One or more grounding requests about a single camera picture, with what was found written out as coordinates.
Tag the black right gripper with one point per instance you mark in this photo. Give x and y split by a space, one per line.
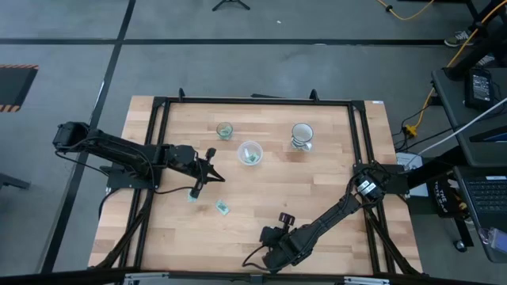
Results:
287 247

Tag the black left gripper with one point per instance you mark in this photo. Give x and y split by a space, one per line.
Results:
192 160

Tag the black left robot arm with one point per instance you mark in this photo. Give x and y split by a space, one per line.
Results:
119 148

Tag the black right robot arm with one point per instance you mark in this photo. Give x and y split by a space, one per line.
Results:
336 213

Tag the small clear glass jar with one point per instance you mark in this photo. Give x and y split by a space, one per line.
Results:
218 130

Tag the clear plastic round bowl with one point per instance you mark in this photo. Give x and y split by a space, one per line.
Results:
255 146

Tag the blue white patterned mug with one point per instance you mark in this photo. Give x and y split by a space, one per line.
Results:
302 132

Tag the white paper sheet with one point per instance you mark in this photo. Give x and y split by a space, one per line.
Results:
408 160

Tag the yellow power splitter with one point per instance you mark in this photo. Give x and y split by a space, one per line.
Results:
410 131

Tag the black printed bag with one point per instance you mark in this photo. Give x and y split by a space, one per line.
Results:
443 198

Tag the black caster wheel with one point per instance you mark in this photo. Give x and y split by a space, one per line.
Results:
461 245

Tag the grey stand leg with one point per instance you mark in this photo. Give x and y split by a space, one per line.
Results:
12 181

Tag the black hazard striped mat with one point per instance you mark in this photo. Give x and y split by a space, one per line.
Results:
14 87

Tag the black laptop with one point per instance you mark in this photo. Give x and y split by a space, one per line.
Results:
487 198

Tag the dark grey side desk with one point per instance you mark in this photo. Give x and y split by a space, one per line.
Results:
451 103

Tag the black power brick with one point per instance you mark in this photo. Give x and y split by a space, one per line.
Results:
479 89

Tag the person's shoe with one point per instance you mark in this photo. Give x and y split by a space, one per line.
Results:
457 39

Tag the black stand leg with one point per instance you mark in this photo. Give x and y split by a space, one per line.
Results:
475 51

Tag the black camera mount beam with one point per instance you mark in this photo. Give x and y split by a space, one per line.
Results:
237 279

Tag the black frame hook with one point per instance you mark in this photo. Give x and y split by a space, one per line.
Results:
181 94
314 95

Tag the black metal table frame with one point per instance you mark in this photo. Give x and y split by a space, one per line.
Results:
257 101

